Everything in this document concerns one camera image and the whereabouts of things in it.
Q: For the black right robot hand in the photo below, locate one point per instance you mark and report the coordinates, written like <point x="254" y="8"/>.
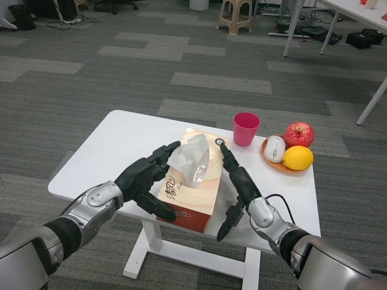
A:
<point x="245" y="185"/>

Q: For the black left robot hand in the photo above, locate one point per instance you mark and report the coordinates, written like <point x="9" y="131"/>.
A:
<point x="137" y="178"/>

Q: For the orange tissue box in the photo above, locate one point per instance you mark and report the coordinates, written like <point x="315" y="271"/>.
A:
<point x="199" y="193"/>

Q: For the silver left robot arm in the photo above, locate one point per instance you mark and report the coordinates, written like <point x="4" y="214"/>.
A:
<point x="96" y="199"/>

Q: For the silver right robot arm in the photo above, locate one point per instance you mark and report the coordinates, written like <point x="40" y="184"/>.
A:
<point x="266" y="217"/>

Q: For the round wooden plate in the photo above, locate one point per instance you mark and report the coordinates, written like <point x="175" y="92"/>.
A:
<point x="270" y="163"/>

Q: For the white computer mouse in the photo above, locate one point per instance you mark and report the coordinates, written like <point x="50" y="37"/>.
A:
<point x="275" y="149"/>

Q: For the pink plastic cup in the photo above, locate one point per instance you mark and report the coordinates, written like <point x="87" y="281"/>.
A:
<point x="245" y="134"/>

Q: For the yellow lemon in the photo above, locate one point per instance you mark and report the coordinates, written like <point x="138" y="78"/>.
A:
<point x="297" y="157"/>

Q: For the red apple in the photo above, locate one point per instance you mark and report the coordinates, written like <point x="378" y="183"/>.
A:
<point x="299" y="134"/>

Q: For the white desk foot bar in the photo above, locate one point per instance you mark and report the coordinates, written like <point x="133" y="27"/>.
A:
<point x="287" y="34"/>

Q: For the flat black floor bag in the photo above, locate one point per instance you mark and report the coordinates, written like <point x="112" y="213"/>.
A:
<point x="319" y="33"/>

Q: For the white power strip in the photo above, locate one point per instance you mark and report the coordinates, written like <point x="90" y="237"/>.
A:
<point x="72" y="20"/>

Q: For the beige plastic stool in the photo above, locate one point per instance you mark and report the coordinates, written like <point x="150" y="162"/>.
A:
<point x="234" y="15"/>

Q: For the white plant pot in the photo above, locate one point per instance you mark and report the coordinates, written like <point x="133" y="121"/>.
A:
<point x="199" y="4"/>

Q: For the black carry case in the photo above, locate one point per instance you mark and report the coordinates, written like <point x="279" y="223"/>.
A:
<point x="377" y="34"/>
<point x="359" y="40"/>

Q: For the white desk with cabinet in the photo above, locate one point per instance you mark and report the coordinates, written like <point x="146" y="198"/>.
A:
<point x="60" y="10"/>

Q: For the black trash bin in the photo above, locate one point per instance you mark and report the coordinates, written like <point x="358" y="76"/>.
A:
<point x="21" y="18"/>

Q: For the white office partition with feet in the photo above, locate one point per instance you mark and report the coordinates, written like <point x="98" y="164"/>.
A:
<point x="7" y="24"/>

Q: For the large white desk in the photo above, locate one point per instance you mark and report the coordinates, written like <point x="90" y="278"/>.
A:
<point x="356" y="12"/>

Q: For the white round object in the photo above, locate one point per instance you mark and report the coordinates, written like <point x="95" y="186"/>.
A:
<point x="371" y="3"/>

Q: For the white table leg frame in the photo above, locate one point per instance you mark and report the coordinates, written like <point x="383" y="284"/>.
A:
<point x="181" y="250"/>

